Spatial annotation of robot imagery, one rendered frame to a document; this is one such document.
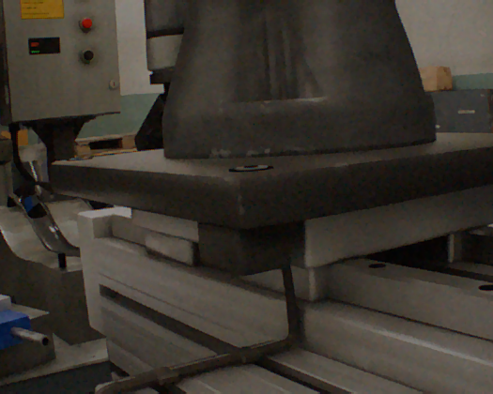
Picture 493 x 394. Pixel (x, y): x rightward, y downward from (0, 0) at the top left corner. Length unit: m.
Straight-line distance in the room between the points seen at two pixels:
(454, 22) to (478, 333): 8.44
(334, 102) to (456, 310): 0.12
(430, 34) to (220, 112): 8.56
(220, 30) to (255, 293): 0.13
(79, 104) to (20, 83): 0.16
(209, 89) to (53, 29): 1.44
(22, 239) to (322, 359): 0.83
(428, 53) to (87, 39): 7.33
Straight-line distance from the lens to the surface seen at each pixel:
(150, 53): 0.89
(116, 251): 0.49
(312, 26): 0.35
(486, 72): 8.39
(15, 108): 1.73
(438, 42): 8.81
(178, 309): 0.42
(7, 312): 0.79
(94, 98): 1.80
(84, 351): 0.85
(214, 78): 0.35
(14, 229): 1.11
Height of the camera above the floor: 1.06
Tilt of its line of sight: 7 degrees down
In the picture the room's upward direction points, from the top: 4 degrees counter-clockwise
